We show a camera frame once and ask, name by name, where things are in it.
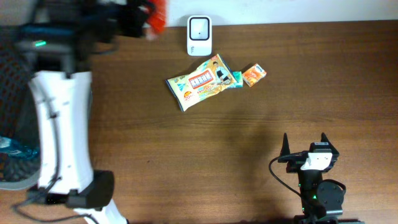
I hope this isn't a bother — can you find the red snack bag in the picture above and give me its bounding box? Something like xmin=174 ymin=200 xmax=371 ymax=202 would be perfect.
xmin=145 ymin=0 xmax=168 ymax=40

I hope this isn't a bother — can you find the orange small box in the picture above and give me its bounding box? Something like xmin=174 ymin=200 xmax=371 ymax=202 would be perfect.
xmin=242 ymin=63 xmax=267 ymax=87

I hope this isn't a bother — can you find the green small box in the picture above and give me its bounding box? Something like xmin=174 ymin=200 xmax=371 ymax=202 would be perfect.
xmin=228 ymin=71 xmax=243 ymax=88

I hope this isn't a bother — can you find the yellow wet wipes pack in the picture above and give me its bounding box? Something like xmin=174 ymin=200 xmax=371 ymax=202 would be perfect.
xmin=165 ymin=54 xmax=238 ymax=111

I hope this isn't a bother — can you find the teal blue bottle pouch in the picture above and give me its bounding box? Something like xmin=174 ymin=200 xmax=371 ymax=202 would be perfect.
xmin=1 ymin=136 xmax=39 ymax=160

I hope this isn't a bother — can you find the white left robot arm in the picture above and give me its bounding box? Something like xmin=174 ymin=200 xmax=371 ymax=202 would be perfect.
xmin=12 ymin=1 xmax=156 ymax=223

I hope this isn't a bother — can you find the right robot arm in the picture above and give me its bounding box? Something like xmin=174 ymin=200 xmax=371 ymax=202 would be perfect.
xmin=269 ymin=133 xmax=361 ymax=224

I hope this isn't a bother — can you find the white barcode scanner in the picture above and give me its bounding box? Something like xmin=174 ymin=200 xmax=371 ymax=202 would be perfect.
xmin=187 ymin=15 xmax=213 ymax=57

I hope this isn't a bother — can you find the grey plastic basket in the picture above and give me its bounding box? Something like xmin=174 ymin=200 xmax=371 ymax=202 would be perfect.
xmin=0 ymin=25 xmax=93 ymax=191

